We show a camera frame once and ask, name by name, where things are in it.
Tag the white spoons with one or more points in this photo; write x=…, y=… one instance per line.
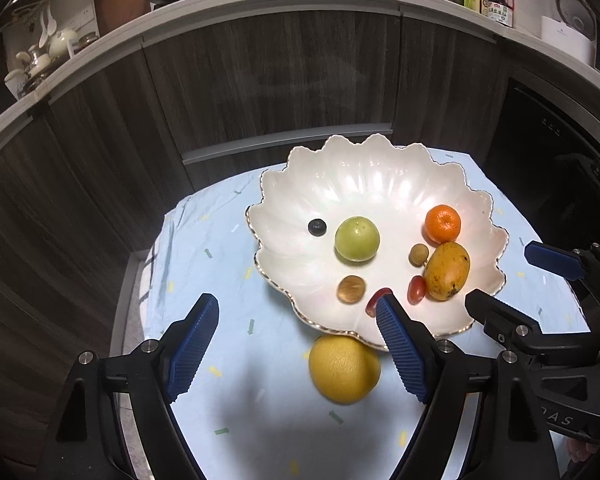
x=47, y=22

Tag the light blue patterned tablecloth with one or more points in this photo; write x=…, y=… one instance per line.
x=260, y=410

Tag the small brown longan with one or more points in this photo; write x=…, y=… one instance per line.
x=418, y=253

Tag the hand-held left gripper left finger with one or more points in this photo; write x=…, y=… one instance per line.
x=195, y=347

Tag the white rice cooker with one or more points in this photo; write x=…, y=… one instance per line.
x=570, y=35

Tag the black built-in appliance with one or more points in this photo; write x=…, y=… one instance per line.
x=545, y=150

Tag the person's right hand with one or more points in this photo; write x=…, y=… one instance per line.
x=582, y=449

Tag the large yellow citrus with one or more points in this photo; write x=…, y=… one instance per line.
x=344, y=370

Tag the red cherry tomato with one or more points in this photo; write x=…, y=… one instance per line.
x=416, y=290
x=377, y=300

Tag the white scalloped bowl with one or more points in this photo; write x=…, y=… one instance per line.
x=380, y=200

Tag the orange tangerine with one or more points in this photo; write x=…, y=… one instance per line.
x=442, y=224

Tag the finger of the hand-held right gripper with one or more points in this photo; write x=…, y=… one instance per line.
x=495, y=312
x=555, y=259

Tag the blueberry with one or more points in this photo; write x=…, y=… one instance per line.
x=317, y=227

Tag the white teapot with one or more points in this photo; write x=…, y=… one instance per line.
x=62, y=43

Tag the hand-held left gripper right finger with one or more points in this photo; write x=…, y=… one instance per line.
x=400, y=352

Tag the dark wood kitchen cabinet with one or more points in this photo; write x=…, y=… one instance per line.
x=105, y=185

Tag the white tea set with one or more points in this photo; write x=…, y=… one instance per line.
x=35, y=61

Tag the large brown longan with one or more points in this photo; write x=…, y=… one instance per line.
x=350, y=290

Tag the white cup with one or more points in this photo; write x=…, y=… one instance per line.
x=15, y=81

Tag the round green fruit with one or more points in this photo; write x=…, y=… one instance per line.
x=357, y=239

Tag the brown cutting board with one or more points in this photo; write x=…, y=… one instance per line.
x=112, y=0

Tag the glass jar with lid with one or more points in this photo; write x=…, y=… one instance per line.
x=88, y=41

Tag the small yellow mango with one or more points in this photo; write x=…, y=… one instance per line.
x=446, y=270

